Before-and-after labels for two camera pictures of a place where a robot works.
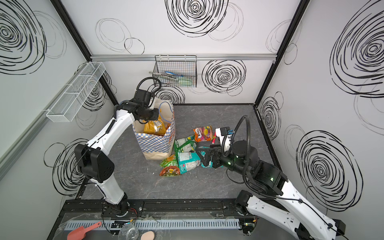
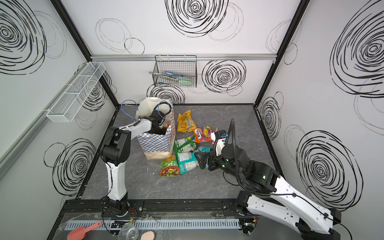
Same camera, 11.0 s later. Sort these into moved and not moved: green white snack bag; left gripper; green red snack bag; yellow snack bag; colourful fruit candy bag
Moved: yellow snack bag; left gripper
Not moved: green white snack bag; colourful fruit candy bag; green red snack bag
